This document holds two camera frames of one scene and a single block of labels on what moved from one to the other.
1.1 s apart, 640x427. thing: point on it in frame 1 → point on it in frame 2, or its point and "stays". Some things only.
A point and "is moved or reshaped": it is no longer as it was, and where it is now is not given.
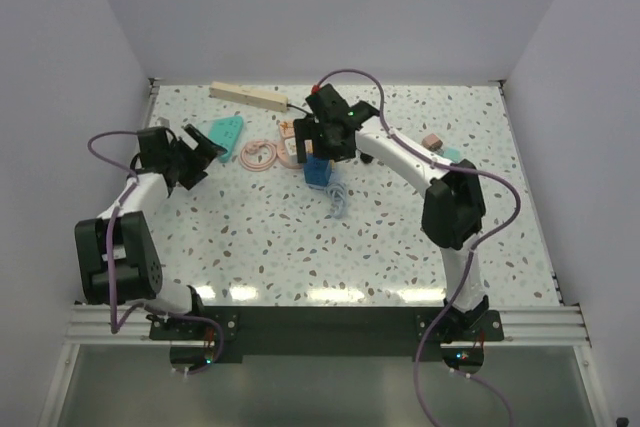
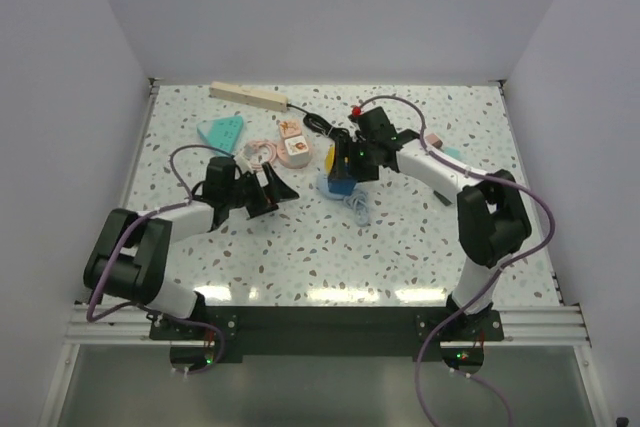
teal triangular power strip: (226, 132) stays
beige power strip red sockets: (245, 95) stays
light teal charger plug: (453, 153) stays
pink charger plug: (432, 142) stays
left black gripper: (201, 156) → (276, 192)
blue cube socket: (317, 171) is moved or reshaped
